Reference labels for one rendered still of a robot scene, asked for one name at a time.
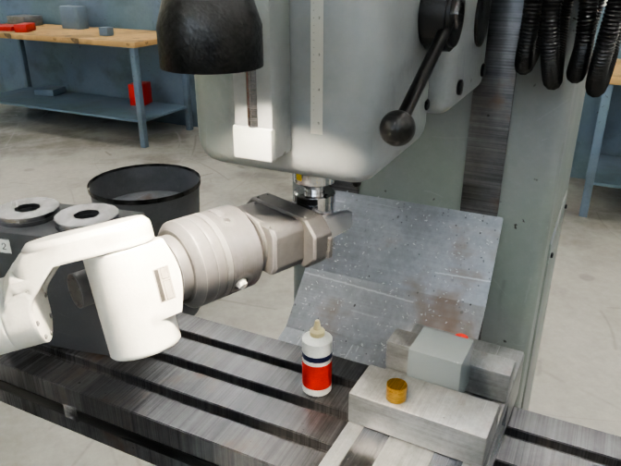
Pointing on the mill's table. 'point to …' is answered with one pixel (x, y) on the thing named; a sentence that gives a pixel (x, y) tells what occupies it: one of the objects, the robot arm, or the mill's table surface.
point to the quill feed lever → (448, 13)
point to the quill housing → (332, 89)
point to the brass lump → (396, 390)
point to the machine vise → (352, 447)
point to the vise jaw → (426, 415)
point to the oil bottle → (317, 361)
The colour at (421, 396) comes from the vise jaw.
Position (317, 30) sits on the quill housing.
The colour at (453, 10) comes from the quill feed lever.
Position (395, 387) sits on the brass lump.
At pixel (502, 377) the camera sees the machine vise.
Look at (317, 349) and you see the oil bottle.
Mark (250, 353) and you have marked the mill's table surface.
